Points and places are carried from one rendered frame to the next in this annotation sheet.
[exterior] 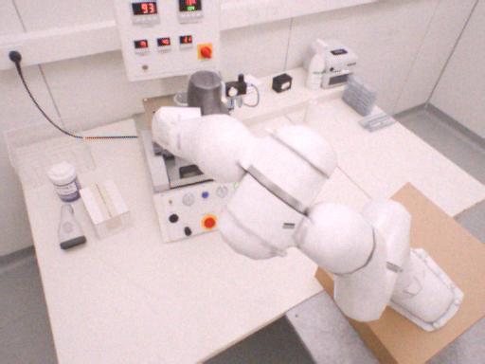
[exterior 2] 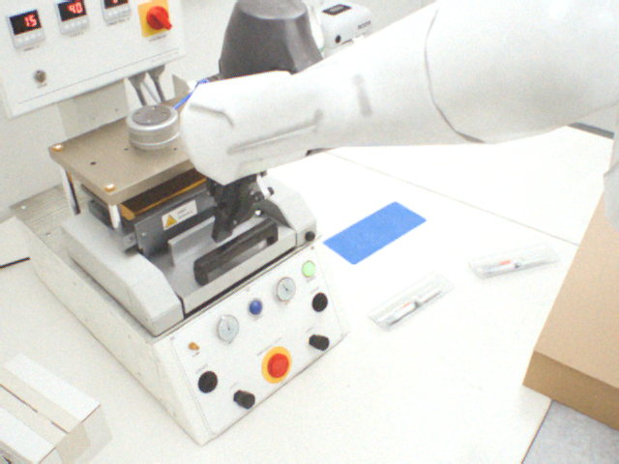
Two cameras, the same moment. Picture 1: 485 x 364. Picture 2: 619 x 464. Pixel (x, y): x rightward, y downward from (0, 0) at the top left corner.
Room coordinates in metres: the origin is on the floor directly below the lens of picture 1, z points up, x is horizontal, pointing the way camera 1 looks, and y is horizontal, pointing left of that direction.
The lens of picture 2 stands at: (0.13, 0.33, 1.61)
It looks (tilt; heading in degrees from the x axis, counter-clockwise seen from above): 39 degrees down; 339
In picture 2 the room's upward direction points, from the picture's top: straight up
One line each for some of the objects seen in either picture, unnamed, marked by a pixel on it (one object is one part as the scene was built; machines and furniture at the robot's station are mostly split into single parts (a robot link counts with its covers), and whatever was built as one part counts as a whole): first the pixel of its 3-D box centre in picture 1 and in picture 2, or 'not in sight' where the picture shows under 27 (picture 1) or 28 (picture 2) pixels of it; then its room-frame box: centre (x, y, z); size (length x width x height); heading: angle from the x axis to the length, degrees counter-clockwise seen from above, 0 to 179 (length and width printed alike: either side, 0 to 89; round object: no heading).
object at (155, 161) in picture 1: (153, 159); (118, 269); (0.90, 0.35, 0.97); 0.25 x 0.05 x 0.07; 24
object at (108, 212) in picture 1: (106, 208); (35, 421); (0.80, 0.52, 0.80); 0.19 x 0.13 x 0.09; 34
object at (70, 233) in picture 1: (67, 223); not in sight; (0.72, 0.62, 0.79); 0.20 x 0.08 x 0.08; 34
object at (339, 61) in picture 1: (331, 63); (324, 33); (1.87, -0.37, 0.88); 0.25 x 0.20 x 0.17; 28
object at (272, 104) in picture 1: (281, 92); not in sight; (1.70, -0.12, 0.77); 0.84 x 0.30 x 0.04; 124
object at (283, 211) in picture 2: not in sight; (259, 195); (1.01, 0.09, 0.97); 0.26 x 0.05 x 0.07; 24
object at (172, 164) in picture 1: (191, 146); (184, 220); (0.98, 0.23, 0.97); 0.30 x 0.22 x 0.08; 24
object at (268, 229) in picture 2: (201, 168); (237, 249); (0.85, 0.17, 0.99); 0.15 x 0.02 x 0.04; 114
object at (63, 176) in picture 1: (66, 183); not in sight; (0.88, 0.68, 0.83); 0.09 x 0.09 x 0.15
